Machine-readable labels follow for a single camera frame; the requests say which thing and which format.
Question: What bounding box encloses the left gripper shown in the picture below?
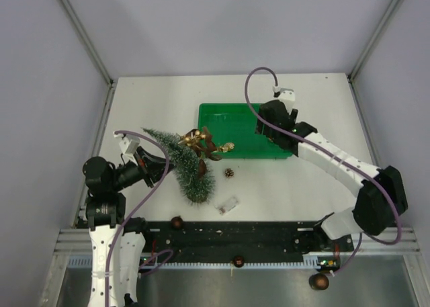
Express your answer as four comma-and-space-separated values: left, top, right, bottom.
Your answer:
110, 145, 178, 191

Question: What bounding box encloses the green plastic tray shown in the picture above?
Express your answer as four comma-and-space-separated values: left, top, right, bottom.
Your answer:
198, 103, 292, 159

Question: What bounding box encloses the small green christmas tree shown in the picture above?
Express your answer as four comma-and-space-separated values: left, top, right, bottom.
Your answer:
142, 128, 216, 204

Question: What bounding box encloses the brown ribbon pine cone decoration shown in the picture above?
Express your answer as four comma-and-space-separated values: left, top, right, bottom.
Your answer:
178, 126, 222, 179

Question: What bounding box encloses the large brown matte bauble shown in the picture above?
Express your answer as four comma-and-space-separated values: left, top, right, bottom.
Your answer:
171, 216, 184, 230

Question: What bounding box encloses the frosted pine cone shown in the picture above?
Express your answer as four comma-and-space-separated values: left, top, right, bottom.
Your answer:
224, 168, 234, 178

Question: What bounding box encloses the clear battery box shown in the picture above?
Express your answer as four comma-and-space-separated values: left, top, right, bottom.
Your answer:
216, 196, 239, 215

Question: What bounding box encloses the small brown shiny bauble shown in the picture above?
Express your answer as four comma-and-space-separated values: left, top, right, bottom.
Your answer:
232, 255, 245, 268

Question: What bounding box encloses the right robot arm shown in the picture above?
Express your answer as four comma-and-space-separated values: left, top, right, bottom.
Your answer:
255, 100, 409, 251

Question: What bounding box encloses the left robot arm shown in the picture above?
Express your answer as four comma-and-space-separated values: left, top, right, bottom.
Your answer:
83, 146, 175, 306

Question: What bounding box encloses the gold ribbed ornament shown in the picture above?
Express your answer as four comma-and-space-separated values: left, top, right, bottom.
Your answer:
219, 142, 234, 152

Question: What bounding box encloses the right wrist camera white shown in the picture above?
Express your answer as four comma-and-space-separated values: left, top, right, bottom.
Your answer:
272, 85, 296, 112

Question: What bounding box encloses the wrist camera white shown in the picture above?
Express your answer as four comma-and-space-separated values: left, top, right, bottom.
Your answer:
114, 133, 140, 156
272, 85, 296, 112

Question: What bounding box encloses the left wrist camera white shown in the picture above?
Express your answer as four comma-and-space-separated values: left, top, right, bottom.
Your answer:
114, 133, 140, 156

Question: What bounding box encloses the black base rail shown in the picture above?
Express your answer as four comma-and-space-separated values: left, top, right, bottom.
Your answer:
139, 221, 353, 263

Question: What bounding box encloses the white cable duct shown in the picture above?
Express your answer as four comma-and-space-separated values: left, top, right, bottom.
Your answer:
69, 251, 340, 271

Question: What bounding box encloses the right aluminium frame post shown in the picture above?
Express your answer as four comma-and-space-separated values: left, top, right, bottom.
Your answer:
348, 0, 417, 83

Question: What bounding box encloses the aluminium frame post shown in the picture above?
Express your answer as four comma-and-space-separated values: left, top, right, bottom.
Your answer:
348, 0, 417, 83
50, 0, 115, 86

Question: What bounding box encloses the left aluminium frame post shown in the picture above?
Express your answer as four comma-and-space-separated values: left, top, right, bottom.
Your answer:
50, 0, 115, 86

